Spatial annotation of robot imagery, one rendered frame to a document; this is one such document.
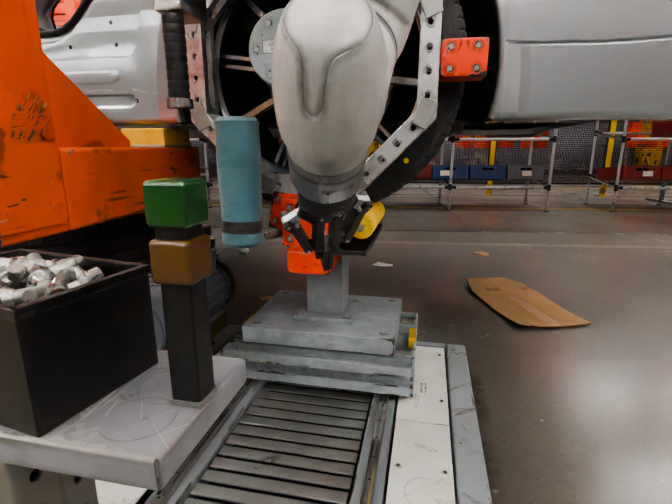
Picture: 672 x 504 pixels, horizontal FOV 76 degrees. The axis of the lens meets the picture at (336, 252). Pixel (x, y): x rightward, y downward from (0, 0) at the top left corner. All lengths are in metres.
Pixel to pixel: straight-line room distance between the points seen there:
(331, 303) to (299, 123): 0.83
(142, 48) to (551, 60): 0.99
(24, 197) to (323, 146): 0.63
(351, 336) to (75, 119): 0.77
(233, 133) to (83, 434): 0.60
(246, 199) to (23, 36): 0.46
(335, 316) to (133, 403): 0.77
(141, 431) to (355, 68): 0.35
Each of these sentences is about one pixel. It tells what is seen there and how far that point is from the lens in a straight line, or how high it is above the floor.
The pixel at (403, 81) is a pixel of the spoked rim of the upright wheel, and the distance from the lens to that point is 1.03.
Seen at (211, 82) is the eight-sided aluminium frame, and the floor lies 0.82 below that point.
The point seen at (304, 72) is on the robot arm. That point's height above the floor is 0.74.
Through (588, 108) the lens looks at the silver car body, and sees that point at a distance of 1.13.
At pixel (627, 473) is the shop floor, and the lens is 1.21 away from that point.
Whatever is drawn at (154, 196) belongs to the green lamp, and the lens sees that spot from 0.38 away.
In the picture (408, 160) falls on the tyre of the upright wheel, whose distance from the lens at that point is 1.00.
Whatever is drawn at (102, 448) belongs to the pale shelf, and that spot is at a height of 0.45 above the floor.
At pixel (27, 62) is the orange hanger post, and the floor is 0.83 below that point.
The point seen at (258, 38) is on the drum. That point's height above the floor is 0.87.
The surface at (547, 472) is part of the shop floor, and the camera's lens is 1.14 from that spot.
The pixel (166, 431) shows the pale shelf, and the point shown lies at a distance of 0.42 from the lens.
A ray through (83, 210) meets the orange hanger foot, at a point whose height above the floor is 0.56.
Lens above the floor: 0.69
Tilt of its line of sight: 14 degrees down
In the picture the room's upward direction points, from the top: straight up
